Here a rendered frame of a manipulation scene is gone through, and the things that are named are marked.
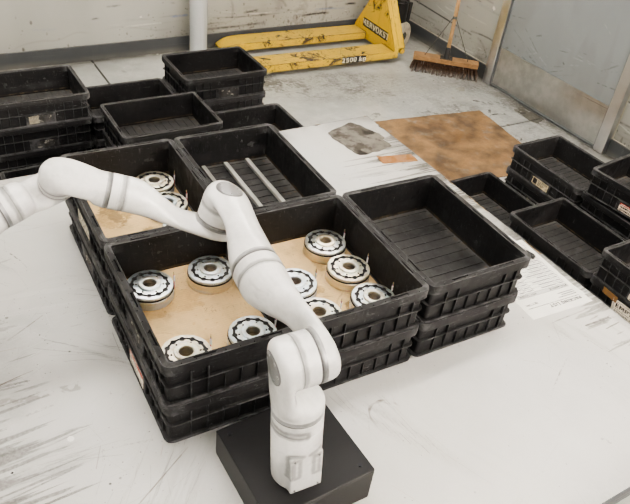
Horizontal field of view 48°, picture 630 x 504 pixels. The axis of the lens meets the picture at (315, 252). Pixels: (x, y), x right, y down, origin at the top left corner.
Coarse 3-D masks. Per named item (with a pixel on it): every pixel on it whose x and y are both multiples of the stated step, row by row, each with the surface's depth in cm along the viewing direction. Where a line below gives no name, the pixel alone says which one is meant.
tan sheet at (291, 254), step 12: (300, 240) 176; (276, 252) 171; (288, 252) 172; (300, 252) 172; (348, 252) 174; (288, 264) 168; (300, 264) 169; (312, 264) 169; (324, 264) 170; (324, 276) 166; (324, 288) 162; (336, 300) 159; (348, 300) 160
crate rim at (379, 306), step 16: (272, 208) 168; (288, 208) 170; (352, 208) 172; (368, 224) 167; (384, 240) 163; (400, 256) 159; (416, 272) 155; (368, 304) 144; (384, 304) 145; (400, 304) 148; (320, 320) 139; (336, 320) 140; (352, 320) 143
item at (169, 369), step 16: (128, 240) 153; (144, 240) 154; (112, 256) 148; (112, 272) 147; (128, 288) 140; (128, 304) 139; (144, 320) 134; (144, 336) 132; (272, 336) 134; (160, 352) 127; (208, 352) 129; (224, 352) 129; (240, 352) 132; (160, 368) 126; (176, 368) 125; (192, 368) 128
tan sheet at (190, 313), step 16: (176, 272) 161; (176, 288) 157; (176, 304) 153; (192, 304) 153; (208, 304) 154; (224, 304) 154; (240, 304) 155; (160, 320) 148; (176, 320) 149; (192, 320) 149; (208, 320) 150; (224, 320) 150; (160, 336) 144; (208, 336) 146; (224, 336) 146
